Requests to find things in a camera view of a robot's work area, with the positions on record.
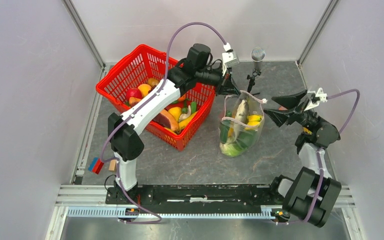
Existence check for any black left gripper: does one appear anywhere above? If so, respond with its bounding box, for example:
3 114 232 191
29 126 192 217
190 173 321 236
195 62 241 97

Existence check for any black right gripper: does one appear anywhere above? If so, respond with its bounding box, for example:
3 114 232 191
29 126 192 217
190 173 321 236
263 89 325 133

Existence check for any yellow toy banana bunch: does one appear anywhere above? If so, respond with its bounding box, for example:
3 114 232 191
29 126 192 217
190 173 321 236
245 114 264 130

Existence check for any clear zip top bag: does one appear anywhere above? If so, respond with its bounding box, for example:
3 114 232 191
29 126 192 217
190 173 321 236
218 90 268 158

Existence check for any dark green toy cucumber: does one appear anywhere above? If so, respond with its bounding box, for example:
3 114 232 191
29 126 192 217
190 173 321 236
219 119 231 144

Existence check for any green toy avocado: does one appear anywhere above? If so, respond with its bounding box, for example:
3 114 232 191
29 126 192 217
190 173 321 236
236 132 255 149

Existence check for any green toy cabbage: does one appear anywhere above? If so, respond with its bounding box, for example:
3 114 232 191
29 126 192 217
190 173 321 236
219 143 244 157

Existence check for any red plastic shopping basket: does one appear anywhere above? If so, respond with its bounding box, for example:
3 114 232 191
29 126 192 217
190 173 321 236
95 44 216 151

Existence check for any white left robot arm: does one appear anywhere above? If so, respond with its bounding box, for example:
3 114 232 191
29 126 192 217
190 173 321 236
106 42 239 204

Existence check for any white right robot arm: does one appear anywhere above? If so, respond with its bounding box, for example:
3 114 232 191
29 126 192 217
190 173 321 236
263 88 342 228

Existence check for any yellow toy crate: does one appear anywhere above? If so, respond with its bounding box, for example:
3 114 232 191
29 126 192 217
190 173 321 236
303 127 312 135

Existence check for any black mini tripod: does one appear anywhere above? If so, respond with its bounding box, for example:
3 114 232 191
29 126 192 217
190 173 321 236
246 70 261 93

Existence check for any grey microphone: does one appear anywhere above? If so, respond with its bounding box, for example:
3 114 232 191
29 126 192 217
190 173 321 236
250 47 266 72

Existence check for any yellow toy bell pepper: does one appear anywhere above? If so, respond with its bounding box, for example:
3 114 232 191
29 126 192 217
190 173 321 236
168 106 183 122

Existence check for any brown toy meat slice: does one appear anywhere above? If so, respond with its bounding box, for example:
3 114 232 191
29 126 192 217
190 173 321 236
152 109 181 133

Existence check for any brown toy potato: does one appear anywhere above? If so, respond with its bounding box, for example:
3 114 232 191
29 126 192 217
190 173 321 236
147 77 160 88

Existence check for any peach toy fruit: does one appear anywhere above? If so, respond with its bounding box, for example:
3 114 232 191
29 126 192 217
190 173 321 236
137 83 153 98

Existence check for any red toy apple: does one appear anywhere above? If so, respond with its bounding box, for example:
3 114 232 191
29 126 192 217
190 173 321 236
126 87 143 102

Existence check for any wooden toy block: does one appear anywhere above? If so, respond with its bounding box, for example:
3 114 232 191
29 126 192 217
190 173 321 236
108 159 117 172

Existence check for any red toy block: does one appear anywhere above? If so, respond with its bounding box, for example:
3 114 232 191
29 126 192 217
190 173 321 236
91 159 104 175

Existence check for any blue toy block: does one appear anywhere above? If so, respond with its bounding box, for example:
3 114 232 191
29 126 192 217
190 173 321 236
88 157 99 172

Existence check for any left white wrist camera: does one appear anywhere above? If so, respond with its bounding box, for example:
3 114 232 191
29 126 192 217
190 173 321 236
221 42 240 77

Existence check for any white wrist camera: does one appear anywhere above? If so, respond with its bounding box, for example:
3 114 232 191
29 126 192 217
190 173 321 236
221 42 240 77
304 87 328 112

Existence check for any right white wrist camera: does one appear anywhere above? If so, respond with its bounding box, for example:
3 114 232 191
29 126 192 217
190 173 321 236
304 87 328 112

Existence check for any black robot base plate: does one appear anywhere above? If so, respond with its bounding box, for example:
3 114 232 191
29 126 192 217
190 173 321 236
105 184 292 215

